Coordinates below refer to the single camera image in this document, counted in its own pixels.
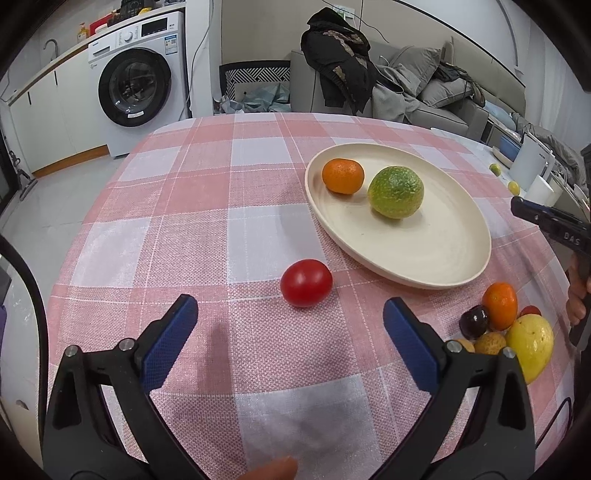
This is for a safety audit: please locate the white counter cabinet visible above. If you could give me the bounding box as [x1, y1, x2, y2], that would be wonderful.
[0, 46, 112, 178]

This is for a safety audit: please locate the cream round plate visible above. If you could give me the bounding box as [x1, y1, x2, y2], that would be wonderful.
[305, 143, 491, 291]

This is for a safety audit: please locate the small orange mandarin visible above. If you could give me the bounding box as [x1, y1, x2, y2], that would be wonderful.
[482, 282, 518, 332]

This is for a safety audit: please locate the teal crumpled cloth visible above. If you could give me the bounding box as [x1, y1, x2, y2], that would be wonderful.
[215, 85, 291, 114]

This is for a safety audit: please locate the dark purple cherry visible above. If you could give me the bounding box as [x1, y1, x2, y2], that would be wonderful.
[459, 305, 489, 339]

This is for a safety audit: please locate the green yellow citrus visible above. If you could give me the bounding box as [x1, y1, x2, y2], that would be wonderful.
[368, 166, 424, 219]

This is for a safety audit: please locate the grey sofa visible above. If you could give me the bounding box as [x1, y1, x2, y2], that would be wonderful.
[290, 39, 527, 144]

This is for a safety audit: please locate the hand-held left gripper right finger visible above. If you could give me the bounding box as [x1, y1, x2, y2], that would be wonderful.
[365, 296, 536, 480]

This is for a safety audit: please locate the white power cable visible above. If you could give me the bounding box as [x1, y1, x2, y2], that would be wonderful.
[187, 0, 222, 116]

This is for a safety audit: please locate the yellow mango fruit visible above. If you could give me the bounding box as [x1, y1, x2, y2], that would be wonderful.
[505, 314, 554, 385]

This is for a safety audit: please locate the orange tangerine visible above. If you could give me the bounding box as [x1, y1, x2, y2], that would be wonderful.
[322, 158, 365, 195]

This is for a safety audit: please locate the blue bowl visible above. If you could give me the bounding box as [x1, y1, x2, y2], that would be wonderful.
[492, 134, 522, 167]

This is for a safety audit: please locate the white washing machine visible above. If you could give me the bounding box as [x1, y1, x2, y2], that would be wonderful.
[88, 10, 191, 160]

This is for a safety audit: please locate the brown longan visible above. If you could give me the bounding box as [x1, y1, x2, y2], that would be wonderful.
[474, 332, 509, 355]

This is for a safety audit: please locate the black jacket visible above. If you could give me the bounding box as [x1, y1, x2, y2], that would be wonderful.
[301, 9, 377, 116]

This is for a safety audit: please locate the person's left hand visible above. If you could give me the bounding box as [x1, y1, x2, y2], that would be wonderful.
[242, 456, 298, 480]

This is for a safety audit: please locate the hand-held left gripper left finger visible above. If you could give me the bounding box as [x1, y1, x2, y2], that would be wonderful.
[42, 294, 208, 480]

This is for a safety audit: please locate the pink checked tablecloth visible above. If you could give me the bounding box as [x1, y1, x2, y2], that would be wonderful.
[44, 112, 578, 480]

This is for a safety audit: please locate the grey flat cushion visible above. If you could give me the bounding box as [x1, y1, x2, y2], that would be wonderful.
[418, 76, 474, 109]

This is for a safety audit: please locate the white cup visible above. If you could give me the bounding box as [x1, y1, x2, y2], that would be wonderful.
[524, 175, 559, 206]

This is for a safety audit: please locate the dark clothing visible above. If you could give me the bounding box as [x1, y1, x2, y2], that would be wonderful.
[438, 65, 485, 104]

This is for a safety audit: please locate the black glass door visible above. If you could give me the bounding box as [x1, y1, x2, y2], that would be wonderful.
[0, 129, 12, 204]

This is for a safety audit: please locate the black patterned chair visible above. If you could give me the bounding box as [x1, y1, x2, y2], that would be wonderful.
[219, 61, 293, 114]

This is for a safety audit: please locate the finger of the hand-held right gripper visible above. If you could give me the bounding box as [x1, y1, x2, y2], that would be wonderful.
[510, 196, 555, 236]

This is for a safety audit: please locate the grey blanket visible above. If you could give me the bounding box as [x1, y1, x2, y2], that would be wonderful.
[372, 65, 421, 123]

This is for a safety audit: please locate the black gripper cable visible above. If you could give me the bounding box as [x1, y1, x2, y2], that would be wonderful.
[0, 235, 49, 416]

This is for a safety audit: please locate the grey upright cushion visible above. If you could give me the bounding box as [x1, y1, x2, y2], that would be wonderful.
[390, 46, 441, 86]

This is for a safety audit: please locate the white jug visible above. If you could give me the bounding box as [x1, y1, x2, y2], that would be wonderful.
[509, 134, 555, 185]

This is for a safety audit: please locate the person's right hand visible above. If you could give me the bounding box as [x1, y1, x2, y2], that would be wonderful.
[566, 255, 591, 326]

